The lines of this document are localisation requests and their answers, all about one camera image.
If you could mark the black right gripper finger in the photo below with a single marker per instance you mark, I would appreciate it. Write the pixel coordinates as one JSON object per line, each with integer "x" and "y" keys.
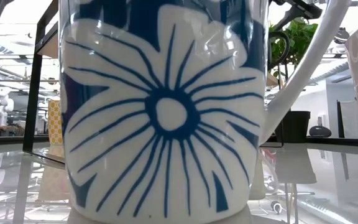
{"x": 286, "y": 15}
{"x": 308, "y": 11}

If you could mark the green potted plant black pot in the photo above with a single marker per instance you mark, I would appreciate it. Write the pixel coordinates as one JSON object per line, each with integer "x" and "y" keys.
{"x": 303, "y": 34}

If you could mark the blue white floral mug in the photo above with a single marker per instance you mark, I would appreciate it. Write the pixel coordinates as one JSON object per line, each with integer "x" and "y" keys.
{"x": 166, "y": 124}

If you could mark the black dome-shaped device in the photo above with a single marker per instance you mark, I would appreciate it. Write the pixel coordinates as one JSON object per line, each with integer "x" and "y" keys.
{"x": 319, "y": 131}

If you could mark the round ceiling fixture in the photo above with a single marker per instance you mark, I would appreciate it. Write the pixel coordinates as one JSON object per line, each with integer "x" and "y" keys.
{"x": 342, "y": 35}

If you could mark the black mug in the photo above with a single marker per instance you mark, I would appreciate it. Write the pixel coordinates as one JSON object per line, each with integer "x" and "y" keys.
{"x": 288, "y": 46}

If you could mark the wooden shelf riser black frame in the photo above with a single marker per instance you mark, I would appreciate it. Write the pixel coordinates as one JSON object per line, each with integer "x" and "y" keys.
{"x": 31, "y": 93}

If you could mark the black aluminium table frame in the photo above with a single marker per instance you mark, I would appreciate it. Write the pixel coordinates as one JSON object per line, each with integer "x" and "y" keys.
{"x": 337, "y": 141}

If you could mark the grey partition board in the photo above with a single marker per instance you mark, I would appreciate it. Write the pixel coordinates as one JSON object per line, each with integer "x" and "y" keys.
{"x": 350, "y": 119}

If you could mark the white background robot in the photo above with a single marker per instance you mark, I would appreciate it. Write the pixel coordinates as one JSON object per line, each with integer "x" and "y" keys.
{"x": 0, "y": 105}

